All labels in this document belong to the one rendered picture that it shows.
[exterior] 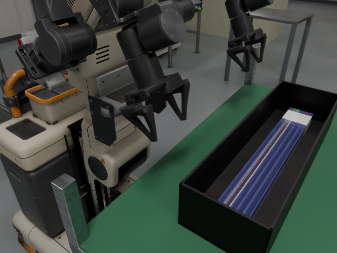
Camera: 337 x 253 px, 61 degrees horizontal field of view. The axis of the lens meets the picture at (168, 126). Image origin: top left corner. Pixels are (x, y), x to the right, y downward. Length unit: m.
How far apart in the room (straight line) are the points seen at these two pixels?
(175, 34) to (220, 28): 4.96
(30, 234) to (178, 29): 1.30
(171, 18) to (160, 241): 0.40
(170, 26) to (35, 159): 0.85
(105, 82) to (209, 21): 4.72
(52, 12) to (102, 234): 0.46
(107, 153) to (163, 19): 0.65
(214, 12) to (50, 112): 4.52
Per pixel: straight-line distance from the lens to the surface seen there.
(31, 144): 1.17
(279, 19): 3.15
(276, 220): 0.50
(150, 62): 0.52
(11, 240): 1.97
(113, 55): 0.91
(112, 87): 0.90
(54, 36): 0.66
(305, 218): 0.68
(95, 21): 0.81
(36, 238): 1.56
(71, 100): 1.25
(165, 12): 0.48
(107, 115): 0.85
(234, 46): 0.87
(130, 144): 1.07
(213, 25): 5.49
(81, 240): 0.60
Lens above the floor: 1.43
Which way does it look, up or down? 33 degrees down
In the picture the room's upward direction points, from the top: straight up
